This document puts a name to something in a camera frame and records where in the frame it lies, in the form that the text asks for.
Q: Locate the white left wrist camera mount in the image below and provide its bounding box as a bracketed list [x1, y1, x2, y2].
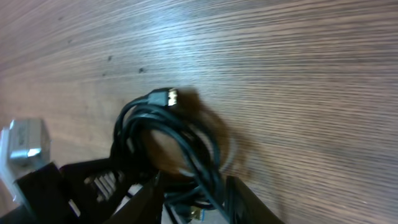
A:
[1, 118, 51, 203]

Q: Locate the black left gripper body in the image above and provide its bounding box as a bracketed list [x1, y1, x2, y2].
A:
[1, 159, 137, 224]

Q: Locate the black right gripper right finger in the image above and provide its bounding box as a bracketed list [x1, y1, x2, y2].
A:
[225, 176, 284, 224]

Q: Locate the thick black cable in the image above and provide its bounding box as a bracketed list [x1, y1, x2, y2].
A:
[110, 87, 233, 224]

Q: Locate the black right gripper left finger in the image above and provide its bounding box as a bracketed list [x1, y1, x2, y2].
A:
[104, 172, 165, 224]

